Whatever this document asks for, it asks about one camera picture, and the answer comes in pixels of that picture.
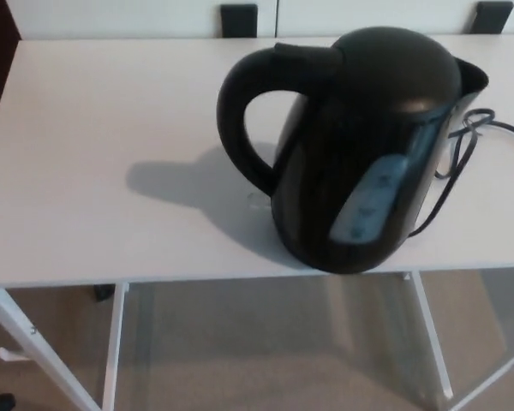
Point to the black caster wheel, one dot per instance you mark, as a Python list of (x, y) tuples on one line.
[(103, 291)]

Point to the white metal table frame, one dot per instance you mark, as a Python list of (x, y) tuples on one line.
[(115, 342)]

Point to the white cabinet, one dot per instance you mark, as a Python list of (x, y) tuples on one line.
[(347, 15)]

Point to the black wall bracket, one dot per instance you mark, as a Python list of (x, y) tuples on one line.
[(239, 19), (494, 16)]

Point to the black electric kettle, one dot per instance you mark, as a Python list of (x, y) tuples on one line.
[(347, 171)]

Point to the black wall bracket left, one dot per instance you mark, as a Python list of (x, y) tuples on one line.
[(239, 19)]

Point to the black wall bracket right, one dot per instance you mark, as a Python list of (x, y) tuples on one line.
[(494, 16)]

